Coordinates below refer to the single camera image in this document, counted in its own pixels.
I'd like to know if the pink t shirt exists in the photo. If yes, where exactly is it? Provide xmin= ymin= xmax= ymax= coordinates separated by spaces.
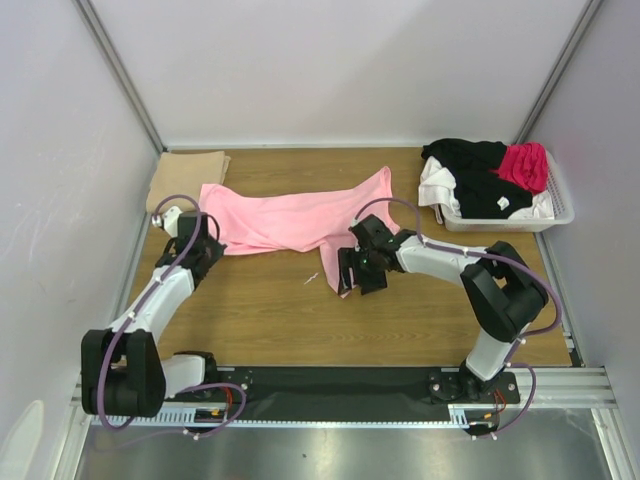
xmin=199 ymin=167 xmax=399 ymax=291

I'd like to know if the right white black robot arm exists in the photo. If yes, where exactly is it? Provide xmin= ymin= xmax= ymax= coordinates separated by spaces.
xmin=337 ymin=215 xmax=549 ymax=402

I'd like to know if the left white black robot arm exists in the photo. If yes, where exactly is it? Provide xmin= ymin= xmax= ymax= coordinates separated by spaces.
xmin=81 ymin=207 xmax=226 ymax=418

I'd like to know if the small pink thread scrap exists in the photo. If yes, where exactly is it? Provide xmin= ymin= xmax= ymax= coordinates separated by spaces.
xmin=303 ymin=272 xmax=319 ymax=285

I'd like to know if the folded beige t shirt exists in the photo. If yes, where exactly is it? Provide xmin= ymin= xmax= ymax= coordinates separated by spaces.
xmin=146 ymin=151 xmax=231 ymax=213

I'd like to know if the white t shirt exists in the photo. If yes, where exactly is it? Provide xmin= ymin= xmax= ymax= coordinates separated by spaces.
xmin=418 ymin=156 xmax=555 ymax=222

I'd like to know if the black t shirt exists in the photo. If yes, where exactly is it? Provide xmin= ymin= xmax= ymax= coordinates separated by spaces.
xmin=421 ymin=138 xmax=533 ymax=220

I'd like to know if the crimson red t shirt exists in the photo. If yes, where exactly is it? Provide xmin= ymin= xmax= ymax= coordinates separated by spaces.
xmin=495 ymin=142 xmax=549 ymax=195

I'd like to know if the white plastic laundry basket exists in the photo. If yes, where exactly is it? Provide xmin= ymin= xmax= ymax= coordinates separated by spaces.
xmin=435 ymin=151 xmax=575 ymax=233

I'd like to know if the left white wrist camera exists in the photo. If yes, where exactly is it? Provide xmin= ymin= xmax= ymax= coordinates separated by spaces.
xmin=151 ymin=206 xmax=182 ymax=238

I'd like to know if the grey slotted cable duct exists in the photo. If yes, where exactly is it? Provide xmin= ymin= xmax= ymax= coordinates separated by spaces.
xmin=92 ymin=403 xmax=506 ymax=429

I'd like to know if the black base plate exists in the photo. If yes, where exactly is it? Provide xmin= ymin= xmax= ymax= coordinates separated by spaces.
xmin=162 ymin=365 xmax=521 ymax=422

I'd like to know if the aluminium frame rail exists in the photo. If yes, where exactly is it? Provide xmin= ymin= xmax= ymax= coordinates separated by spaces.
xmin=69 ymin=365 xmax=616 ymax=409

